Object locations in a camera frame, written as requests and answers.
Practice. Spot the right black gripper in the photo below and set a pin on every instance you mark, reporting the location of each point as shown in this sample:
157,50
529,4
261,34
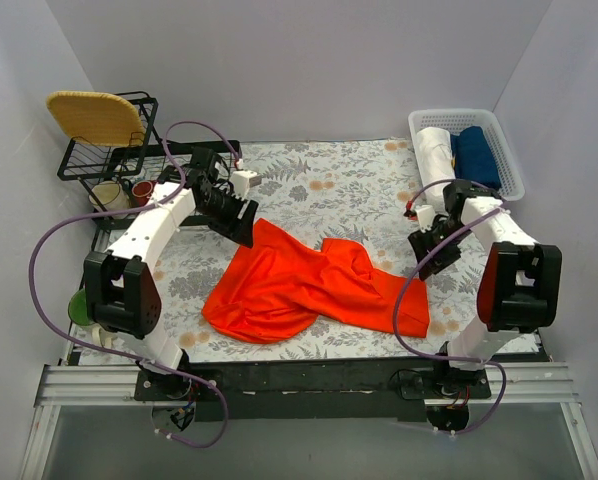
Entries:
439,245

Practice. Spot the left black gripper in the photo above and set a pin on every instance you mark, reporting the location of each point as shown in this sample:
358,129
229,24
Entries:
224,208

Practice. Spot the orange t shirt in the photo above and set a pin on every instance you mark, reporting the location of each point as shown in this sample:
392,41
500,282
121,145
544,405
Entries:
279,287

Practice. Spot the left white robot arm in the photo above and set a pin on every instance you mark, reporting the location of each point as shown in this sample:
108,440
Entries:
120,289

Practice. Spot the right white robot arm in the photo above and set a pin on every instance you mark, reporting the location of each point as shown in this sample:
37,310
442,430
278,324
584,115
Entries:
519,287

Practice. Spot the rolled white t shirt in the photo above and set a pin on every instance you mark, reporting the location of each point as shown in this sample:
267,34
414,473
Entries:
434,155

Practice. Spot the rolled blue t shirt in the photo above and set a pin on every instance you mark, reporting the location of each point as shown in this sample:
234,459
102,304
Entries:
473,158

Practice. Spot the white plastic basket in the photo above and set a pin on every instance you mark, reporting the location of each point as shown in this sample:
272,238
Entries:
455,120

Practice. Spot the red mug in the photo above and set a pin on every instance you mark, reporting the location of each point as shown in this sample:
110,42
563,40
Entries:
141,193

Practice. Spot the cream mug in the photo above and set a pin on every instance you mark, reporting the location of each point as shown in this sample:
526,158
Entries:
109,196

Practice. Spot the woven yellow plate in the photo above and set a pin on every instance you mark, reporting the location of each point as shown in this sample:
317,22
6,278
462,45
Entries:
100,119

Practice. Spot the green floral mug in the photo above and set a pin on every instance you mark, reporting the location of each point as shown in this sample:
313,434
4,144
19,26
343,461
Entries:
77,312

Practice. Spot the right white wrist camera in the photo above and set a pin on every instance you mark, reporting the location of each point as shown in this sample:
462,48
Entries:
424,215

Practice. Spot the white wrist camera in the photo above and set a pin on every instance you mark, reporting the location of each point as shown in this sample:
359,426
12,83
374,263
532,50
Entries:
424,215
244,180

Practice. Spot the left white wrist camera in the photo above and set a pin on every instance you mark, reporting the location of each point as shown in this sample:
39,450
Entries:
244,180

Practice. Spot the black wire dish rack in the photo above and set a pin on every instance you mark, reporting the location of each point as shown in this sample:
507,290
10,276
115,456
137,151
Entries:
91,165

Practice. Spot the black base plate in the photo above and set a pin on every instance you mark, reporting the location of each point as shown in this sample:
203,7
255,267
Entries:
394,387

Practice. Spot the aluminium frame rail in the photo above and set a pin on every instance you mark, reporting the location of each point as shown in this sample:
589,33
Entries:
511,383

